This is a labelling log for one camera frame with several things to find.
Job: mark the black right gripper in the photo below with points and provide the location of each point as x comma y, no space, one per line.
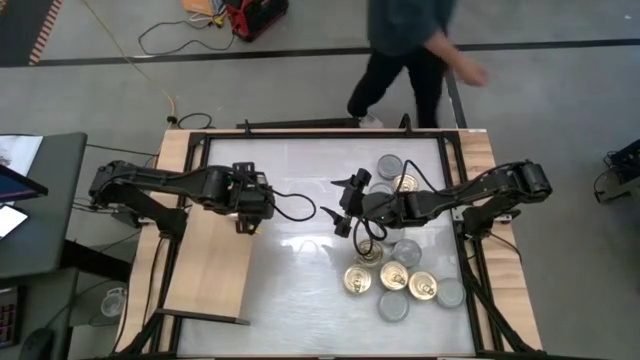
380,209

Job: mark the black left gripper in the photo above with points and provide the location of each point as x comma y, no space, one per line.
250,197

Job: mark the silver-lid green-label seafood can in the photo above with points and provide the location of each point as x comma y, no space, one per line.
397,236
389,166
393,305
450,292
380,187
407,252

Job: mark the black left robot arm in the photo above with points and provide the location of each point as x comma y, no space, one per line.
165,182

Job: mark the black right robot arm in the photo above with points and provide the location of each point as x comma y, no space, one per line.
480,187

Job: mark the light wooden shelf board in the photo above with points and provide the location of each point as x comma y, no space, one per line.
210,280

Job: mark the black flat bar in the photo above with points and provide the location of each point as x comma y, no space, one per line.
290,123

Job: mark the black desk leg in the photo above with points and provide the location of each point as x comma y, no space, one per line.
95,260

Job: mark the clear plastic cup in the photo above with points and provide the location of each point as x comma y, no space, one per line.
112,304

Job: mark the person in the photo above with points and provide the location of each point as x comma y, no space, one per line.
400,30

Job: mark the red and black case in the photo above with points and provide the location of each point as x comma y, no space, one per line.
260,17

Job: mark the grey desk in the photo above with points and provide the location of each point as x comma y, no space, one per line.
55,200

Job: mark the orange flat object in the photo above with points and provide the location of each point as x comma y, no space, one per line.
197,6

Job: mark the white paper sheet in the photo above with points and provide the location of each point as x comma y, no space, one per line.
22,150

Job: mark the dark blue laptop screen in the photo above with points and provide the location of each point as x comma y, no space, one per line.
15,187

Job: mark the black computer mouse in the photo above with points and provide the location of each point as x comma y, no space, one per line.
37,345

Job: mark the black keypad device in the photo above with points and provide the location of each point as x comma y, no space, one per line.
7,320

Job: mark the black floor device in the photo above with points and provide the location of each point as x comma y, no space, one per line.
625,167

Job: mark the black floor mat striped edge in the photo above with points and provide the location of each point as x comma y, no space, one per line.
20,30

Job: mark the black frame clamp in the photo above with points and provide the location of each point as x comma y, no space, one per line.
405,122

